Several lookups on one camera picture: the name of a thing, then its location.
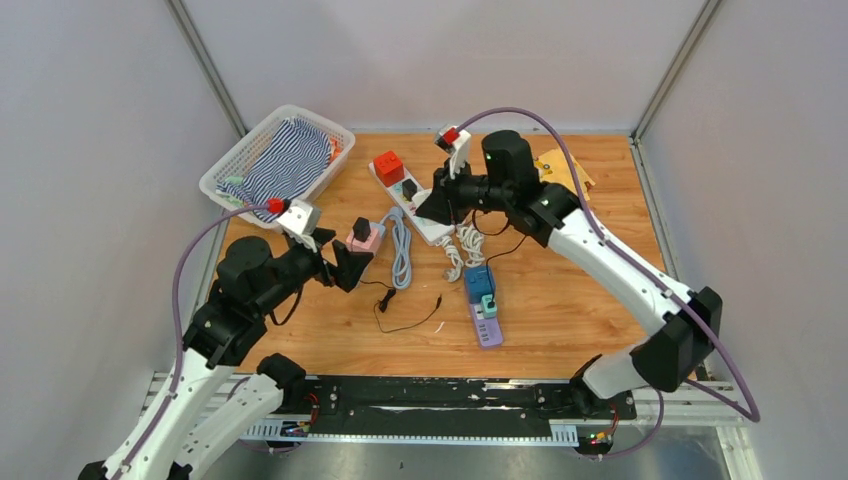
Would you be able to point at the red cube socket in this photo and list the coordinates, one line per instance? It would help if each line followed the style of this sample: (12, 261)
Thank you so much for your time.
(389, 168)

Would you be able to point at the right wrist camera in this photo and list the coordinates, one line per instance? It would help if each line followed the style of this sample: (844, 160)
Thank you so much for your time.
(456, 143)

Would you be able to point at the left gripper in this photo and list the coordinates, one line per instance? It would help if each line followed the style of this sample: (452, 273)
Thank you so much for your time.
(349, 264)

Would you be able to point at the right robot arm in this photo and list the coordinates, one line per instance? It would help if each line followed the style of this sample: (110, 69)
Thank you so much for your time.
(680, 323)

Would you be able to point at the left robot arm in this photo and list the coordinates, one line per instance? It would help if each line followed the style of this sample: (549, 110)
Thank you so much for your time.
(172, 440)

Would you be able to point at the white colourful power strip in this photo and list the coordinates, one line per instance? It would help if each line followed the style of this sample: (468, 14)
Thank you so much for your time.
(432, 232)

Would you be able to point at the yellow cloth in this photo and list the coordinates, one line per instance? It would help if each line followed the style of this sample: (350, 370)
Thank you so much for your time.
(554, 168)

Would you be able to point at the pink cube socket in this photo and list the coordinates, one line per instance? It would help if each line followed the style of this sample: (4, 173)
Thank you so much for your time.
(371, 246)

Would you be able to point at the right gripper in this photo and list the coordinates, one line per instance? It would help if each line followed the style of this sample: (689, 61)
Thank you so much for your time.
(438, 206)

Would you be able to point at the purple power bank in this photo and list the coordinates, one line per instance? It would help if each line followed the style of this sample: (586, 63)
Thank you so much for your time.
(487, 330)

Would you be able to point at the teal charger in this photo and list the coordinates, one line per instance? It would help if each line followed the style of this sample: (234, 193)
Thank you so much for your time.
(488, 306)

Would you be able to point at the striped cloth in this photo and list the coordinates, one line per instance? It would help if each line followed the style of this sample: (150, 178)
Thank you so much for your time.
(295, 158)

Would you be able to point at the white plastic basket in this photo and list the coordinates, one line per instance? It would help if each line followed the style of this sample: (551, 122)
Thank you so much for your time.
(243, 155)

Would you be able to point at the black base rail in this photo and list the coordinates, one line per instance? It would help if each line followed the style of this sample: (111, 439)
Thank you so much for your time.
(448, 409)

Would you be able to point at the white adapter with coiled cable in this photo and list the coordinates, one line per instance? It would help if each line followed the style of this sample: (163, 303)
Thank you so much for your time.
(471, 241)

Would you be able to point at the blue cube socket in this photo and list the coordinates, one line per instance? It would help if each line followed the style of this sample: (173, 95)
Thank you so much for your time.
(479, 282)

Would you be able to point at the small black power adapter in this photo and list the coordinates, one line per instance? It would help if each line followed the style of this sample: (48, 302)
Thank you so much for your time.
(361, 230)

